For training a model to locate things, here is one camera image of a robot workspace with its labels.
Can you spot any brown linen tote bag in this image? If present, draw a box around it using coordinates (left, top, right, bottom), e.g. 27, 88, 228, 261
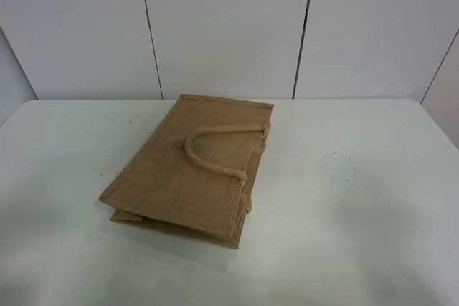
99, 95, 273, 249

